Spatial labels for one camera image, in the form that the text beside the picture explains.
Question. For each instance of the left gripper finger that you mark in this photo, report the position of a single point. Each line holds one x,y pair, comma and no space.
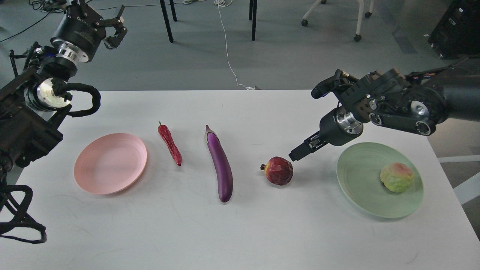
114,40

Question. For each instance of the purple eggplant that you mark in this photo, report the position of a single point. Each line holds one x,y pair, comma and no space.
221,164

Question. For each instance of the black table leg left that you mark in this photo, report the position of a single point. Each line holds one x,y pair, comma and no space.
166,20

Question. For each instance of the black equipment box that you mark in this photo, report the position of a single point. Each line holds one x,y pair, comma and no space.
458,32

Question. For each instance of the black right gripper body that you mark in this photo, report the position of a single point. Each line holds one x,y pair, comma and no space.
339,127

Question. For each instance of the black table leg right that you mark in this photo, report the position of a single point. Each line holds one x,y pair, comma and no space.
253,18

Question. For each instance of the white office chair base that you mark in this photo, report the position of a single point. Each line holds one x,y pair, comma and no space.
352,18

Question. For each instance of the pink plastic plate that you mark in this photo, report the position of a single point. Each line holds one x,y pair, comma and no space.
110,164

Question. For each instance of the red chili pepper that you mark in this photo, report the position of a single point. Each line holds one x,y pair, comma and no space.
167,138

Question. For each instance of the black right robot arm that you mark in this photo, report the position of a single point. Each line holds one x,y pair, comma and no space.
415,103

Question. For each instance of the green plastic plate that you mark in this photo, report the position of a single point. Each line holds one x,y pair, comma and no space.
358,173

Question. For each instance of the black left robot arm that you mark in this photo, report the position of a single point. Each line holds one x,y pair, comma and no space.
38,99

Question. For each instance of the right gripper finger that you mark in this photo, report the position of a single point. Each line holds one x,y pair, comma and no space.
310,145

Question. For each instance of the black table leg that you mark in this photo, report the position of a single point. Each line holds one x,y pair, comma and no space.
253,18
166,20

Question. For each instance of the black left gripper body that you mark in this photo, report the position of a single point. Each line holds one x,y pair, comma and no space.
78,28

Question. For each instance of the red pomegranate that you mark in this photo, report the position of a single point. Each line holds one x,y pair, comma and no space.
278,171

